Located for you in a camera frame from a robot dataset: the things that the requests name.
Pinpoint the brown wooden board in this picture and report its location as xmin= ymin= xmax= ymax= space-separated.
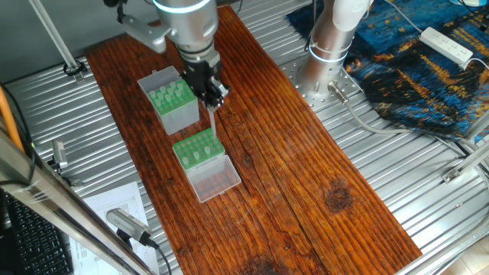
xmin=84 ymin=6 xmax=423 ymax=275

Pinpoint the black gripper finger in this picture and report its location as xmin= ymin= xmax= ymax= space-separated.
xmin=212 ymin=76 xmax=230 ymax=106
xmin=199 ymin=82 xmax=217 ymax=108

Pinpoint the diagonal aluminium frame beam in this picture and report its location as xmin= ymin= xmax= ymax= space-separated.
xmin=0 ymin=137 xmax=154 ymax=275

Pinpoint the blue patterned cloth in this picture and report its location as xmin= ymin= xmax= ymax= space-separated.
xmin=287 ymin=0 xmax=489 ymax=142

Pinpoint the black camera cable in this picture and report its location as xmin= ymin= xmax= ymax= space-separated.
xmin=141 ymin=229 xmax=178 ymax=275

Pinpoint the black keyboard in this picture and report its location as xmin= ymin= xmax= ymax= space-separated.
xmin=0 ymin=187 xmax=73 ymax=275

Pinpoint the silver pole with clamp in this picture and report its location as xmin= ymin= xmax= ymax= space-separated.
xmin=29 ymin=0 xmax=89 ymax=77

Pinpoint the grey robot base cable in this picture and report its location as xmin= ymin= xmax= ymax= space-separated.
xmin=329 ymin=80 xmax=489 ymax=142

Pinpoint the white power strip cable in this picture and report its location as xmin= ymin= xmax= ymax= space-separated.
xmin=380 ymin=0 xmax=425 ymax=35

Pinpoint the tall green pipette tip holder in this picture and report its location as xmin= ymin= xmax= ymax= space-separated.
xmin=138 ymin=66 xmax=201 ymax=136

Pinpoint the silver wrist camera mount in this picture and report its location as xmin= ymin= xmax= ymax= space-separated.
xmin=118 ymin=11 xmax=170 ymax=54

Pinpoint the printed white paper sheet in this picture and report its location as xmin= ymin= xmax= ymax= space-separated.
xmin=73 ymin=180 xmax=165 ymax=275

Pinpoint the silver frame bracket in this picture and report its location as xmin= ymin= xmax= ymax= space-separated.
xmin=442 ymin=137 xmax=489 ymax=184

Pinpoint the small metal corner bracket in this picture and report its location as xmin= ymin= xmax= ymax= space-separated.
xmin=50 ymin=140 xmax=73 ymax=180

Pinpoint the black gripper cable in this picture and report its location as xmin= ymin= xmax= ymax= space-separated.
xmin=103 ymin=0 xmax=131 ymax=24

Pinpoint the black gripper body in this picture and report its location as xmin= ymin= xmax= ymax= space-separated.
xmin=180 ymin=60 xmax=224 ymax=92

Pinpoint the white power strip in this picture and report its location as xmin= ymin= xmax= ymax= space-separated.
xmin=419 ymin=27 xmax=474 ymax=66

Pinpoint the yellow pole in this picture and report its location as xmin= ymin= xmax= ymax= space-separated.
xmin=0 ymin=82 xmax=25 ymax=154

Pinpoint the silver cylindrical camera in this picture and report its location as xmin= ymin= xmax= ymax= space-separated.
xmin=105 ymin=208 xmax=160 ymax=249

